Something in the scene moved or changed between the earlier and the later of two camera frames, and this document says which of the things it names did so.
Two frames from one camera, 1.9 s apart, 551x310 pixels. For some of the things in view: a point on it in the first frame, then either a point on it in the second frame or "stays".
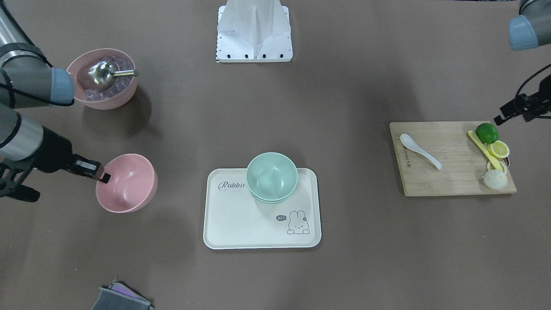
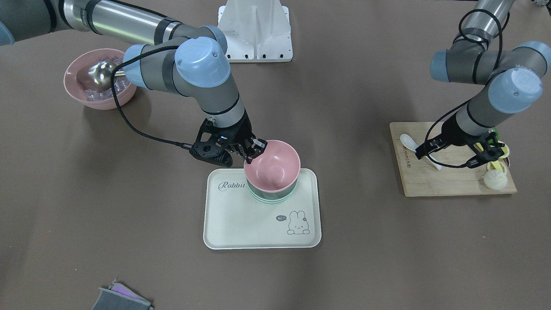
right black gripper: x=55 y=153 to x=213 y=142
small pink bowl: x=132 y=184 to x=275 y=170
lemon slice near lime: x=499 y=149 stays
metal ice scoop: x=101 y=75 stays
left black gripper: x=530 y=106 to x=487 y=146
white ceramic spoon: x=409 y=142 stays
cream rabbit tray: x=234 y=218 stays
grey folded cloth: x=118 y=296 stays
